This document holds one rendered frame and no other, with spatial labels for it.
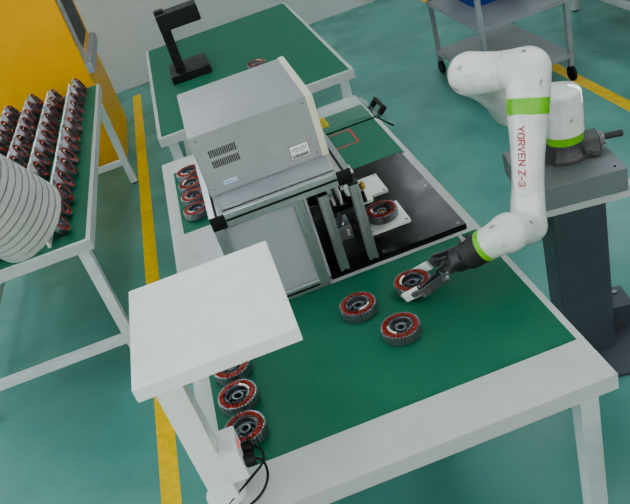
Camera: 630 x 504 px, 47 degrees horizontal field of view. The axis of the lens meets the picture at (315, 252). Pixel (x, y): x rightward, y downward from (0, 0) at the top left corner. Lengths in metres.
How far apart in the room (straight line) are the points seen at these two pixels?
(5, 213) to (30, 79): 4.58
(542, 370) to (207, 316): 0.84
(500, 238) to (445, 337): 0.31
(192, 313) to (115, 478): 1.66
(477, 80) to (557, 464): 1.31
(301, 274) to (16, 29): 3.88
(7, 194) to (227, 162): 1.04
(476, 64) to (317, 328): 0.87
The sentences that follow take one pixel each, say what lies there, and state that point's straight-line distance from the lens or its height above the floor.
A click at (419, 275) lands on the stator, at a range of 2.21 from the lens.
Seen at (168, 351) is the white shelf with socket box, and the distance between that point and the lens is 1.54.
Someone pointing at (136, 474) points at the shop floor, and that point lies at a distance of 3.15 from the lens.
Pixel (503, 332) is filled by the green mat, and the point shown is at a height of 0.75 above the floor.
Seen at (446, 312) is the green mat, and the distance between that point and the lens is 2.10.
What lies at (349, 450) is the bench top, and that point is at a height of 0.75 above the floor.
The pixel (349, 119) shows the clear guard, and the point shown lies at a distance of 2.60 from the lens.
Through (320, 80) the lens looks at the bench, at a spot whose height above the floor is 0.75.
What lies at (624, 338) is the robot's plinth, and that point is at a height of 0.02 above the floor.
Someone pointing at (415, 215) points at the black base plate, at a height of 0.77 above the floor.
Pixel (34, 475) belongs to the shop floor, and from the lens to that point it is 3.45.
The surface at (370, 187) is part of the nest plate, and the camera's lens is 2.72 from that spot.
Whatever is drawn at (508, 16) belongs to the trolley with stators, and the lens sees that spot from 4.84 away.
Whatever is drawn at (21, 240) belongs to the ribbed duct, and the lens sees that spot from 1.34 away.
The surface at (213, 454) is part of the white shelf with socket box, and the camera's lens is 1.71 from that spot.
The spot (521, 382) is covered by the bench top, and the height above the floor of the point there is 0.75.
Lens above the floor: 2.08
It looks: 32 degrees down
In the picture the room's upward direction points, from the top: 19 degrees counter-clockwise
